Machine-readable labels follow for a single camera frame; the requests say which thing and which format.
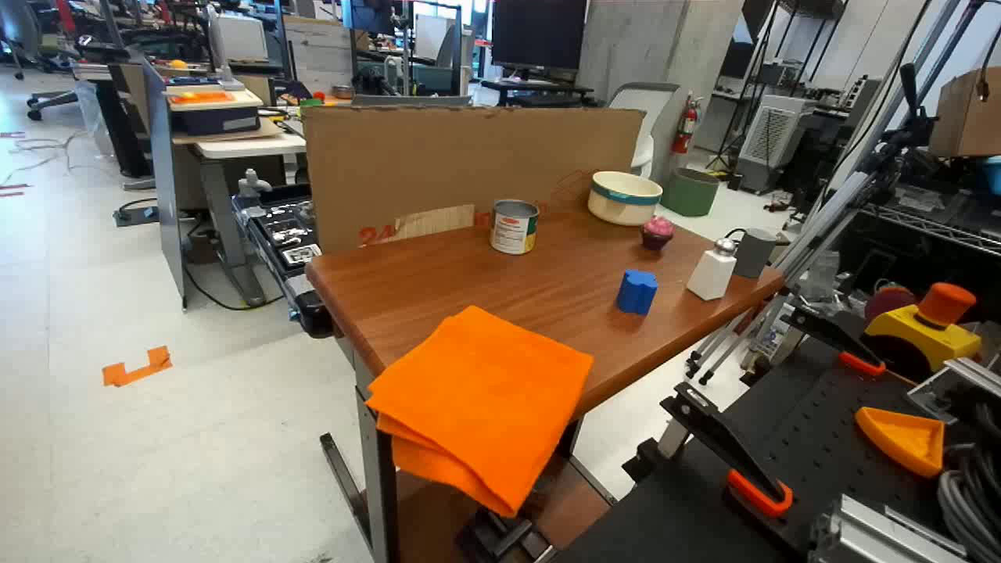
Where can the black monitor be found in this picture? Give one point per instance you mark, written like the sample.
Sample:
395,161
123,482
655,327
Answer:
537,33

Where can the green bin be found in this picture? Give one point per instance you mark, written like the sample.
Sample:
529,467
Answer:
690,192

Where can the box with orange lid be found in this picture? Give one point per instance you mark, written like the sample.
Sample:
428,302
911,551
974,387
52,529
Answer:
213,108

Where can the cardboard panel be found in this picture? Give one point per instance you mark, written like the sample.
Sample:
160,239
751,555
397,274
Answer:
447,167

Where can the brown cardboard box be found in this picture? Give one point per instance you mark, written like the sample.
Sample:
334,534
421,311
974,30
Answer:
965,115

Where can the white shaker bottle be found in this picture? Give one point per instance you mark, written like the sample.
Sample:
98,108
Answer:
712,274

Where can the white bowl teal rim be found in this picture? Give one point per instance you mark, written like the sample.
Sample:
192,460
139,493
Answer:
623,202

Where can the orange wedge piece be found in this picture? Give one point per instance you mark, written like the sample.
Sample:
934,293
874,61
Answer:
906,440

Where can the red fire extinguisher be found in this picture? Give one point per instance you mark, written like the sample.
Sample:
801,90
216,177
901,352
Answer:
685,126

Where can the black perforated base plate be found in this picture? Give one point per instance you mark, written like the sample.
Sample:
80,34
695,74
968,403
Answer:
815,425

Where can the pink cupcake toy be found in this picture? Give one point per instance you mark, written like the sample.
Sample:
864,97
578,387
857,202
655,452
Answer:
657,232

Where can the orange folded cloth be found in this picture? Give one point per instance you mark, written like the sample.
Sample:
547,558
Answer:
486,402

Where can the aluminium rail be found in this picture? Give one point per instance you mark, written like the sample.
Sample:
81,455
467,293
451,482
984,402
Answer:
955,379
885,534

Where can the blue block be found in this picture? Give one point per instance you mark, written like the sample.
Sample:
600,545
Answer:
637,293

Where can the gray metal table frame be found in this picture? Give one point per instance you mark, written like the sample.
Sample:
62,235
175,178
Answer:
376,478

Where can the yellow emergency stop button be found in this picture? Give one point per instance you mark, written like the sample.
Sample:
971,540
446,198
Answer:
926,328

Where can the gray cup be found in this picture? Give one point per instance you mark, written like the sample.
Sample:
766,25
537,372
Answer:
751,255

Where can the tin can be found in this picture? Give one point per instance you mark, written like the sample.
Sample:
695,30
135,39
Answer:
513,230

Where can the gray office desk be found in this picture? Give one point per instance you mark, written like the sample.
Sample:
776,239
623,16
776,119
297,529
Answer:
223,167

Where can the dark red round object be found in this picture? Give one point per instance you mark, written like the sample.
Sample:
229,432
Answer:
888,299

